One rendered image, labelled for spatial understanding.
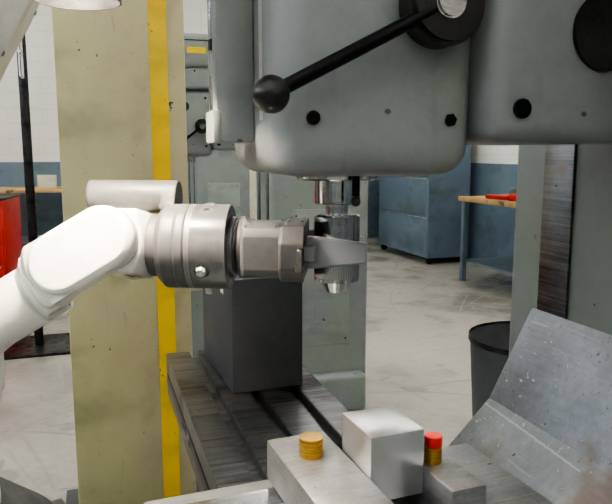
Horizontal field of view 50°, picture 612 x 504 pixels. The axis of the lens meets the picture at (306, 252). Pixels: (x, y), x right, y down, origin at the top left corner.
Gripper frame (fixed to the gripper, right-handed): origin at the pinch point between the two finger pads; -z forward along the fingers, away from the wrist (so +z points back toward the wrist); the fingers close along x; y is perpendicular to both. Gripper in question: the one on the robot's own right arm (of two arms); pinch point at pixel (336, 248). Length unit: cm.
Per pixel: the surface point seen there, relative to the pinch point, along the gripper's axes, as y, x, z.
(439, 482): 17.6, -15.0, -9.1
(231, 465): 28.7, 8.6, 12.6
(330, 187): -6.4, -2.3, 0.7
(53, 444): 125, 214, 130
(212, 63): -17.9, -5.2, 11.8
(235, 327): 17.7, 32.9, 15.9
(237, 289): 11.6, 33.1, 15.6
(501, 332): 64, 206, -69
